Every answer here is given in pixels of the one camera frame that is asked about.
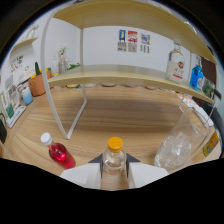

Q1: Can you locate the wooden wall shelf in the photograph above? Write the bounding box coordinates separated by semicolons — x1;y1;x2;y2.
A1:
11;36;39;53

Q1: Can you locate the clear bottle orange cap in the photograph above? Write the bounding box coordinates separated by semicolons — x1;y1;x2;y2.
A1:
101;136;128;176

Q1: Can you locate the white-framed wooden shelf rack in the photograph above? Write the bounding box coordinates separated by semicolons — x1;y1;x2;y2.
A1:
39;0;218;140

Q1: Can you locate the small red liquid bottle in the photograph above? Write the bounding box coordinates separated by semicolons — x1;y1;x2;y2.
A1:
40;132;77;170

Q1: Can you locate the light blue white tumbler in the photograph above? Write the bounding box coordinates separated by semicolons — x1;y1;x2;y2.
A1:
21;87;34;106

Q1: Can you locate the orange storage basket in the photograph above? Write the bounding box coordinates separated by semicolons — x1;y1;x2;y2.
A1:
28;68;53;98

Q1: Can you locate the clear glass with ice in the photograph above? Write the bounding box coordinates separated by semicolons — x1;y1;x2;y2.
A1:
153;107;211;173

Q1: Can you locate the green potted plant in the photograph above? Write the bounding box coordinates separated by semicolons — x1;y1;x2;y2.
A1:
66;62;82;72

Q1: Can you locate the white pouch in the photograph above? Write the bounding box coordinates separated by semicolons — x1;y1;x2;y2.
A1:
193;104;214;126

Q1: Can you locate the vase with white flowers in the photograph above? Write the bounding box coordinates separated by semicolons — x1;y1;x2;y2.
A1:
58;44;69;74

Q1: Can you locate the jar of green limes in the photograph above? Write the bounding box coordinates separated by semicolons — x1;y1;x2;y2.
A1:
201;78;217;99

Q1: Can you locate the blue liquid bottle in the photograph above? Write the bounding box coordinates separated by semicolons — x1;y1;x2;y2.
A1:
189;55;205;92

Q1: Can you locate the clear bottle red label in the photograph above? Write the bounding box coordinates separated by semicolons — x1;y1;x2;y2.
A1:
165;39;186;84

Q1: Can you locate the white tray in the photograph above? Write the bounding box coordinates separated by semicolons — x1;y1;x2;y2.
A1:
5;104;27;129

